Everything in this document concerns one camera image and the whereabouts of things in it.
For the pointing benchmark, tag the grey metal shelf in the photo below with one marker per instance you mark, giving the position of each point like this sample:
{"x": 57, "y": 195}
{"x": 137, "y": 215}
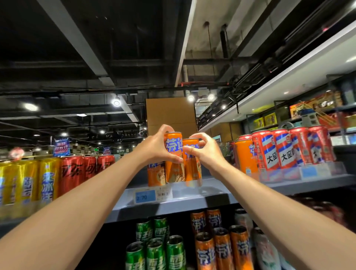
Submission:
{"x": 194, "y": 200}

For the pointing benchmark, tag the person's right hand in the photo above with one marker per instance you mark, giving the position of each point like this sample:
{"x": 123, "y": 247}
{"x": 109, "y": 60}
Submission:
{"x": 211, "y": 158}

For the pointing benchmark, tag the brown wooden panel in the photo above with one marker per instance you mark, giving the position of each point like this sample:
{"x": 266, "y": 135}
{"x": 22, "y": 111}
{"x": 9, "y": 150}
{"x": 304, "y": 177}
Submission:
{"x": 172, "y": 114}

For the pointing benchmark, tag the rows of colourful gift boxes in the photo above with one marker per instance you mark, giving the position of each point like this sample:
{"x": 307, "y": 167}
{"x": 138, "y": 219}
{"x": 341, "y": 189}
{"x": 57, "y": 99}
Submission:
{"x": 314, "y": 104}

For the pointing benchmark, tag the person's right forearm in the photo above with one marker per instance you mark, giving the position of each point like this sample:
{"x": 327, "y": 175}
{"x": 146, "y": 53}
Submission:
{"x": 278, "y": 222}

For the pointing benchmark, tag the row of yellow cans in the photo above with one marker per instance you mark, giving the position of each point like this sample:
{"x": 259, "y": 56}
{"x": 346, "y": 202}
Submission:
{"x": 27, "y": 183}

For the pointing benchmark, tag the person's left forearm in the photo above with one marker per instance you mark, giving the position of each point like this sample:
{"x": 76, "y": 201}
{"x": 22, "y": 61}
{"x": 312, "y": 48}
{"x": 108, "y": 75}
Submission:
{"x": 69, "y": 217}

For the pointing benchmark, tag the row of ceiling spotlights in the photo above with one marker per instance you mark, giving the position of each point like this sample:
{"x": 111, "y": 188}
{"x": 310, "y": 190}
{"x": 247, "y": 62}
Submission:
{"x": 116, "y": 103}

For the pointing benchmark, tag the row of red-white-blue cans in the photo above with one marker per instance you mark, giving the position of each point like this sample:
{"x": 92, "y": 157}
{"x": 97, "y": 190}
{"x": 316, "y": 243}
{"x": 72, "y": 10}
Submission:
{"x": 331, "y": 211}

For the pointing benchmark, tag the person's left hand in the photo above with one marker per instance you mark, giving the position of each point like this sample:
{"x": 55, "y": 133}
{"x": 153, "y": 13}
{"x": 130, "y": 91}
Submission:
{"x": 150, "y": 150}

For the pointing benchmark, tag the blue hanging promo sign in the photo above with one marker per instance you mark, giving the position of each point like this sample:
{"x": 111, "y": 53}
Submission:
{"x": 61, "y": 147}

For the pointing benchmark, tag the red round hanging sign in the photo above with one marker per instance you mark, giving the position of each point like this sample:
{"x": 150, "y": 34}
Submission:
{"x": 16, "y": 153}

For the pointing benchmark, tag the orange soda can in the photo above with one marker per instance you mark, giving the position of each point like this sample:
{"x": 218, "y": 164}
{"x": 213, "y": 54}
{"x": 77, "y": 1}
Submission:
{"x": 205, "y": 251}
{"x": 198, "y": 222}
{"x": 173, "y": 172}
{"x": 156, "y": 175}
{"x": 241, "y": 247}
{"x": 223, "y": 249}
{"x": 213, "y": 219}
{"x": 244, "y": 158}
{"x": 192, "y": 169}

